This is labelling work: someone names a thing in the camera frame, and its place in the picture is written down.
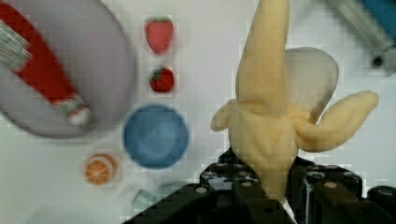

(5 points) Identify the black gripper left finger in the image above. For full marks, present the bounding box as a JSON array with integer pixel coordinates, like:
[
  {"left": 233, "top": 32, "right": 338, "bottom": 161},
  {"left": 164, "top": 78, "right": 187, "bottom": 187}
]
[{"left": 122, "top": 149, "right": 294, "bottom": 224}]

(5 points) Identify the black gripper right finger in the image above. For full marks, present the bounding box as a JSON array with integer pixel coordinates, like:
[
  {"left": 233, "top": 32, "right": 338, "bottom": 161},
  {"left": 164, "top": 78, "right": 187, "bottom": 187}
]
[{"left": 289, "top": 157, "right": 396, "bottom": 224}]

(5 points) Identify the yellow plush banana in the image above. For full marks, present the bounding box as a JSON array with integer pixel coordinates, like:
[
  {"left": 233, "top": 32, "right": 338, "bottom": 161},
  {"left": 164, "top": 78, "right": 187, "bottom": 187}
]
[{"left": 211, "top": 0, "right": 379, "bottom": 203}]

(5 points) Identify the black toaster oven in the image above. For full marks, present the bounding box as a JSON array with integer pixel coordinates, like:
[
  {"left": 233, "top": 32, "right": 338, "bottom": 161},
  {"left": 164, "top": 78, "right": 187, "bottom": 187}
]
[{"left": 325, "top": 0, "right": 395, "bottom": 70}]

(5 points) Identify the blue round bowl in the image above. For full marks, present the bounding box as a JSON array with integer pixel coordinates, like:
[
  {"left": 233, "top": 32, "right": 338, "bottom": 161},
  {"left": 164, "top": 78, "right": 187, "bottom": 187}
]
[{"left": 122, "top": 105, "right": 189, "bottom": 169}]

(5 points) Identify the orange slice toy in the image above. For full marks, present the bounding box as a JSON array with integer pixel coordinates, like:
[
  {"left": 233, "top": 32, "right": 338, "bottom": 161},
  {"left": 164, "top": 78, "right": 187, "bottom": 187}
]
[{"left": 82, "top": 153, "right": 119, "bottom": 186}]

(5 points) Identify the dark red strawberry toy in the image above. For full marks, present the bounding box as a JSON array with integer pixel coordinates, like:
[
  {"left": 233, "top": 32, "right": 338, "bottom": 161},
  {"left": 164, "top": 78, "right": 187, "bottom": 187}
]
[{"left": 149, "top": 67, "right": 175, "bottom": 92}]

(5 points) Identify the pink strawberry toy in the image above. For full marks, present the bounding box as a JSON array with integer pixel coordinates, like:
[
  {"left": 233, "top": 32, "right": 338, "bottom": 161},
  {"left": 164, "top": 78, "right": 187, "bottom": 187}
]
[{"left": 145, "top": 17, "right": 174, "bottom": 54}]

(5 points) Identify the grey round plate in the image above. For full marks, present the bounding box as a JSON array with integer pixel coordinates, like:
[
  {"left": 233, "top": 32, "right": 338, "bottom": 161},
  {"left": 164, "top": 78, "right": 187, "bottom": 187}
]
[{"left": 1, "top": 0, "right": 135, "bottom": 139}]

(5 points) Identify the red ketchup bottle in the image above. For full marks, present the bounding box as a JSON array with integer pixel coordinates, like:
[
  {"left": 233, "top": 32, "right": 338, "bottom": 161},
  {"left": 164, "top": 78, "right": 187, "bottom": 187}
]
[{"left": 0, "top": 2, "right": 92, "bottom": 126}]

